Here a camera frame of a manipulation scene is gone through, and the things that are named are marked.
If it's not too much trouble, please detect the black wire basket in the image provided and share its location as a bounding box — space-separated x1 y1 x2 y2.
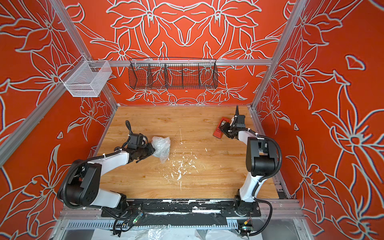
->
128 57 219 90

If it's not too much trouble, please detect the grey cable duct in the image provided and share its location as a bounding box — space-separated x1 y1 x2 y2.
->
65 220 241 231

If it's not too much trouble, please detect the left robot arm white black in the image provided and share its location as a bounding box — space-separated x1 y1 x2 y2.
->
57 143 155 209

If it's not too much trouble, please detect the clear bubble wrap sheet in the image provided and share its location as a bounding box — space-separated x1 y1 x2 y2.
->
151 136 171 164

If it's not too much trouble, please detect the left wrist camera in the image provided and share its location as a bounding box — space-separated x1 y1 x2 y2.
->
127 134 148 150

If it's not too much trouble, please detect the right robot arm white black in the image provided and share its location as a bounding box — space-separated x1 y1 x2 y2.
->
217 114 282 217

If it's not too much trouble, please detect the clear plastic bin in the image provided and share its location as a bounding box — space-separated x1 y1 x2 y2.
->
61 61 112 98

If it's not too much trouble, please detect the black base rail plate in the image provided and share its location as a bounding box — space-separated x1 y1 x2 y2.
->
101 198 262 218

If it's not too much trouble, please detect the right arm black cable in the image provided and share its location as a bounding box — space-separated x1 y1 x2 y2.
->
248 128 283 236

